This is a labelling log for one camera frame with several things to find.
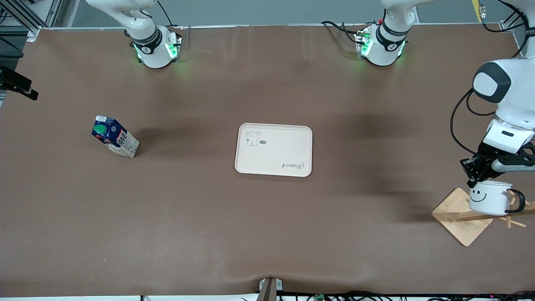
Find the white smiley mug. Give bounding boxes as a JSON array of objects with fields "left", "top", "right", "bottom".
[{"left": 468, "top": 181, "right": 526, "bottom": 217}]

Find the black right arm base cable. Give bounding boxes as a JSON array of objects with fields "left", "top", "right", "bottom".
[{"left": 156, "top": 0, "right": 186, "bottom": 38}]

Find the black arm base cable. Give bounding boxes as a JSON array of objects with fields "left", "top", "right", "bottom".
[
  {"left": 156, "top": 0, "right": 186, "bottom": 38},
  {"left": 321, "top": 20, "right": 365, "bottom": 45}
]

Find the aluminium frame with black struts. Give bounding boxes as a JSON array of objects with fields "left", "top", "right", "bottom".
[{"left": 0, "top": 0, "right": 64, "bottom": 42}]

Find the brown table cover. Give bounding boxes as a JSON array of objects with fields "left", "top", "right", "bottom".
[{"left": 0, "top": 23, "right": 535, "bottom": 298}]

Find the blue milk carton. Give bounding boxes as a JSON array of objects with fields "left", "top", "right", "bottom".
[{"left": 91, "top": 115, "right": 140, "bottom": 158}]

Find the cream tray with bear print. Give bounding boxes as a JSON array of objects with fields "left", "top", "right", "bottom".
[{"left": 234, "top": 123, "right": 313, "bottom": 178}]

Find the wooden mug stand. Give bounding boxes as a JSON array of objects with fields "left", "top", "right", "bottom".
[{"left": 431, "top": 187, "right": 535, "bottom": 247}]

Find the black left arm base cable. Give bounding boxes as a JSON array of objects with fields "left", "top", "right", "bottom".
[{"left": 321, "top": 20, "right": 365, "bottom": 45}]

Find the aluminium frame corner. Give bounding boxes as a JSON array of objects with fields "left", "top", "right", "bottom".
[{"left": 499, "top": 0, "right": 535, "bottom": 42}]

